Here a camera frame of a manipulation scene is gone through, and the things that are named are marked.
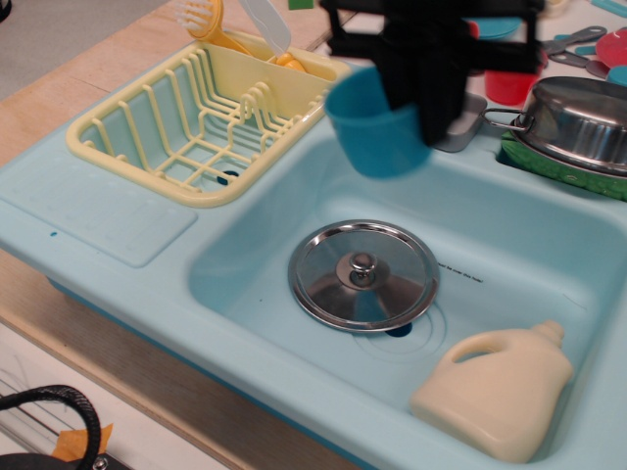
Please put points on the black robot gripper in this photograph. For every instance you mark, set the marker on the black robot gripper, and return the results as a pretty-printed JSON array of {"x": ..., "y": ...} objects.
[{"x": 438, "y": 30}]

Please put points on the blue plastic cup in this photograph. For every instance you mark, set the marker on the blue plastic cup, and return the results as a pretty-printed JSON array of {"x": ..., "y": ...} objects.
[{"x": 379, "y": 141}]

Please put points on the upright red plastic cup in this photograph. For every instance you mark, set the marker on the upright red plastic cup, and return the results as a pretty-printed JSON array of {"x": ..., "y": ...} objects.
[{"x": 509, "y": 87}]

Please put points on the light blue toy sink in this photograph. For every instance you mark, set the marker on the light blue toy sink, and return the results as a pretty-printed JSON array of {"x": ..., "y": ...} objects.
[{"x": 246, "y": 244}]

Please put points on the grey toy faucet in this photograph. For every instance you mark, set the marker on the grey toy faucet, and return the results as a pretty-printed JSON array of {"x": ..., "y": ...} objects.
[{"x": 463, "y": 129}]

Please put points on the blue plastic plate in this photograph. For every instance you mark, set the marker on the blue plastic plate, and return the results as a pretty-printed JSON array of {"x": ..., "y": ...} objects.
[{"x": 493, "y": 28}]

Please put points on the yellow plastic utensil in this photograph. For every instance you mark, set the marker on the yellow plastic utensil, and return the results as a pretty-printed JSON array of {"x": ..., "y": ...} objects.
[{"x": 289, "y": 61}]

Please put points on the grey toy utensil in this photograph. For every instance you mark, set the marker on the grey toy utensil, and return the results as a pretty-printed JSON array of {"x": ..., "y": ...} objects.
[{"x": 558, "y": 46}]

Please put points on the green block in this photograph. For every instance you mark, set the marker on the green block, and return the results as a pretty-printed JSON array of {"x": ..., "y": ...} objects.
[{"x": 294, "y": 5}]

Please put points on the cream toy item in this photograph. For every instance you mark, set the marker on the cream toy item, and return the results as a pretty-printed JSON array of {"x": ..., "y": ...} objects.
[{"x": 554, "y": 8}]

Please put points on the stainless steel pot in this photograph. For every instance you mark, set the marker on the stainless steel pot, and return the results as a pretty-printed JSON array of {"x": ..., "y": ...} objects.
[{"x": 574, "y": 121}]

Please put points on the white plastic spatula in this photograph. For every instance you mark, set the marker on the white plastic spatula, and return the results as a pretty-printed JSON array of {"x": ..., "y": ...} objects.
[{"x": 269, "y": 23}]

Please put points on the red plastic plate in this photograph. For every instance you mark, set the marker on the red plastic plate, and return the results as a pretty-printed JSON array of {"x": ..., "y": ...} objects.
[{"x": 611, "y": 49}]

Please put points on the shiny steel pot lid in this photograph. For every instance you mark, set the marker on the shiny steel pot lid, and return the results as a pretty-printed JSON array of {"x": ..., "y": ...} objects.
[{"x": 364, "y": 276}]

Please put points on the yellow plastic dish rack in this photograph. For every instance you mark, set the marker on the yellow plastic dish rack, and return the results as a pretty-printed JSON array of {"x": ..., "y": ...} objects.
[{"x": 203, "y": 126}]

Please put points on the yellow dish brush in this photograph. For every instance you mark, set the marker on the yellow dish brush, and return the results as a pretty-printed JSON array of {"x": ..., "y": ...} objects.
[{"x": 203, "y": 21}]

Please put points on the cream toy detergent bottle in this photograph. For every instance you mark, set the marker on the cream toy detergent bottle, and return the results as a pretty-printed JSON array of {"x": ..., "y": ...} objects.
[{"x": 497, "y": 391}]

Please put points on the orange tape piece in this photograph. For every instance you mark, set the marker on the orange tape piece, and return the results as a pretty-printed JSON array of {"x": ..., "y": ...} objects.
[{"x": 72, "y": 445}]

